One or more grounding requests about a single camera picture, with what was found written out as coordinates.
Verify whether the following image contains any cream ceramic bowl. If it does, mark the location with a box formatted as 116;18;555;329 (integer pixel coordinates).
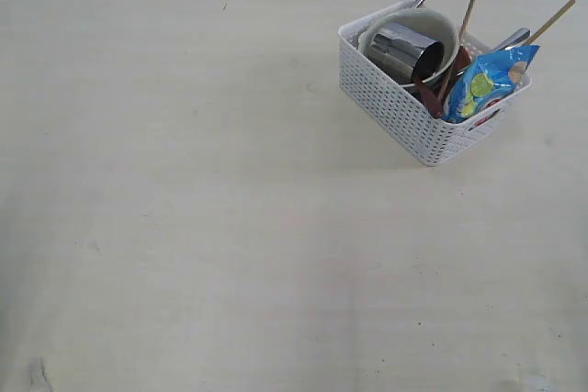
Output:
358;8;458;88

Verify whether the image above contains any red-brown wooden spoon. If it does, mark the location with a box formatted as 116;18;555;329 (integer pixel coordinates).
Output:
413;75;443;118

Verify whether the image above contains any white plastic woven basket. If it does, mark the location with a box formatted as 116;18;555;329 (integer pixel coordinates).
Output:
338;1;532;166

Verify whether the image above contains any wooden chopstick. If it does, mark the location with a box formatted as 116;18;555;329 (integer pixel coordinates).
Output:
523;0;576;46
436;0;479;103

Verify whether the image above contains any stainless steel cup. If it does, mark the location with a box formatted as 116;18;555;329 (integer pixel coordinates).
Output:
366;23;445;84

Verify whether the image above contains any red-brown wooden bowl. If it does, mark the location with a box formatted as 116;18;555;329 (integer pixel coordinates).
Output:
452;45;471;81

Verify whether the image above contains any stainless steel spoon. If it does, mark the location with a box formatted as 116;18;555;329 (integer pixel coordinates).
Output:
488;28;530;53

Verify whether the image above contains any blue snack bag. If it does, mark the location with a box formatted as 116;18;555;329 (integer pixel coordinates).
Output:
442;45;540;124

